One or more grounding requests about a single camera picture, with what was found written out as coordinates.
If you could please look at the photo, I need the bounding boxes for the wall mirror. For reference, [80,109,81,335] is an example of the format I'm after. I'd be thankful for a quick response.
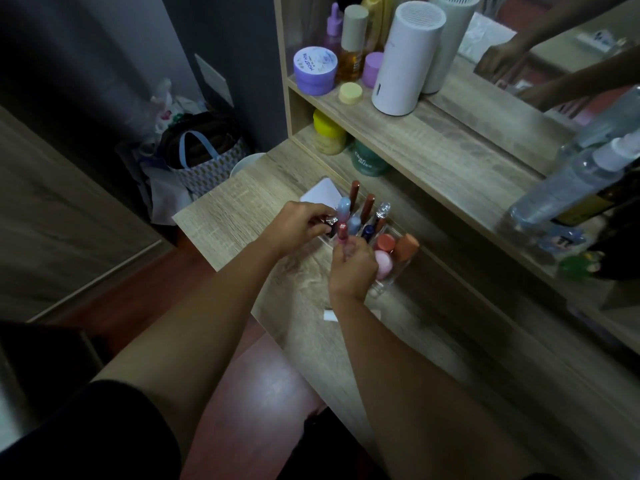
[422,0,640,178]

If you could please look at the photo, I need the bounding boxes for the amber bottle beige cap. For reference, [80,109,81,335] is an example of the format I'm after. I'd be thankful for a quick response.
[338,4,370,83]

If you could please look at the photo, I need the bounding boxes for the wooden shelf unit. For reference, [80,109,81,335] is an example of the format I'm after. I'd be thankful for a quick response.
[272,0,640,356]

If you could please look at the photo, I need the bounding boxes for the small purple jar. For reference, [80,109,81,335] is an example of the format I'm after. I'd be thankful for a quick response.
[362,52,385,89]

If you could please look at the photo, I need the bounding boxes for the peach cosmetic bottle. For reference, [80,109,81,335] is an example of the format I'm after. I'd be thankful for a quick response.
[394,233,420,264]

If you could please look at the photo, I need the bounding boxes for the dark chair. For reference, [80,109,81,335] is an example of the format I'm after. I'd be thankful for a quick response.
[0,321,105,453]

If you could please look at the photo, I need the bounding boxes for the black garment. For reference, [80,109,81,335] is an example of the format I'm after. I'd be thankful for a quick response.
[276,407,393,480]

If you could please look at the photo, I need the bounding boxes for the black shirt sleeve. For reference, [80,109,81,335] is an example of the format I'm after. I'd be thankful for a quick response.
[0,379,182,480]

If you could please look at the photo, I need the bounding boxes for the person's right forearm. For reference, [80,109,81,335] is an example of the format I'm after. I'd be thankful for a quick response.
[330,294,543,480]

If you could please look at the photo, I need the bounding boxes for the dark glass bottle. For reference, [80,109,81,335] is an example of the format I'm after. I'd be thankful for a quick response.
[550,167,640,281]

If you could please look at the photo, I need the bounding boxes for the white round bowl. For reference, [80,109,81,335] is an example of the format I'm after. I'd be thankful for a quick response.
[229,152,267,179]

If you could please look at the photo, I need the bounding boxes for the white card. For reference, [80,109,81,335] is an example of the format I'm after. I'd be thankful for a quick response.
[299,177,344,209]

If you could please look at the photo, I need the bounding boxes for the patterned tote bag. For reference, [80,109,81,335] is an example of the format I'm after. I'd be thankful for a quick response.
[159,115,251,199]

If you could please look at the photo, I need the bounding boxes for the purple cream jar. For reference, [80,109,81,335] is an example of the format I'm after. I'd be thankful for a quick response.
[293,46,339,97]

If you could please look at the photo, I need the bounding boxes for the person's left hand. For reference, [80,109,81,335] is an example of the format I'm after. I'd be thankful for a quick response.
[265,201,338,258]

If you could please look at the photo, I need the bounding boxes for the person's right hand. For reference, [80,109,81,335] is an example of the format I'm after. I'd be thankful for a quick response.
[327,237,380,306]

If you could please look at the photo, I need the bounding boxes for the clear acrylic makeup organizer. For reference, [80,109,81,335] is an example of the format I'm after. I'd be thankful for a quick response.
[320,192,422,298]

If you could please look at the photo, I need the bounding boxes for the wall switch plate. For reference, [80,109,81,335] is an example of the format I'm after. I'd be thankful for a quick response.
[194,53,235,108]

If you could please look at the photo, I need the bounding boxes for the white plastic bags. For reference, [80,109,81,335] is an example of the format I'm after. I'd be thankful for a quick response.
[116,79,211,226]

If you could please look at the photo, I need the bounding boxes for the yellow lotion bottle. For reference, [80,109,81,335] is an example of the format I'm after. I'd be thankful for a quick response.
[361,0,396,53]

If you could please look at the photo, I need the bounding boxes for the purple dropper bottle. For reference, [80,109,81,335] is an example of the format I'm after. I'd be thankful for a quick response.
[323,2,344,56]

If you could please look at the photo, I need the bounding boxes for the pink round compact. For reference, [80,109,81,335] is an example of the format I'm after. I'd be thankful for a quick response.
[375,251,396,281]

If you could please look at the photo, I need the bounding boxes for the white paper slip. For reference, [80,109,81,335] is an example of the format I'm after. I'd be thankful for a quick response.
[323,309,382,323]

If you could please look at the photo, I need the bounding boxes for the green jar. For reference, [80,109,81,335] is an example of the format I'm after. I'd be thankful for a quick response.
[351,140,392,177]

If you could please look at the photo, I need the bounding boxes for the yellow jar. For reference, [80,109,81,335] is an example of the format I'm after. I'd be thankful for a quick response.
[313,109,348,156]

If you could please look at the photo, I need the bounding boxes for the clear spray bottle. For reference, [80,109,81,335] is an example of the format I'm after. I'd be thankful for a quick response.
[507,129,640,230]

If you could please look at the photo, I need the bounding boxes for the small blue figurine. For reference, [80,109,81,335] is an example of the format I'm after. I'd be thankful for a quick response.
[537,224,587,255]

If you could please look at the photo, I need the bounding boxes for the person's left forearm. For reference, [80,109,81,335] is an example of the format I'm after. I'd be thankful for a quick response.
[92,242,282,463]

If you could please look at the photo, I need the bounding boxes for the white cylinder humidifier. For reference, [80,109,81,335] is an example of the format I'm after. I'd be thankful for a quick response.
[371,1,447,117]

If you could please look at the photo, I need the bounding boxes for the small green figurine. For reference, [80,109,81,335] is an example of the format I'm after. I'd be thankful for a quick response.
[558,252,603,282]

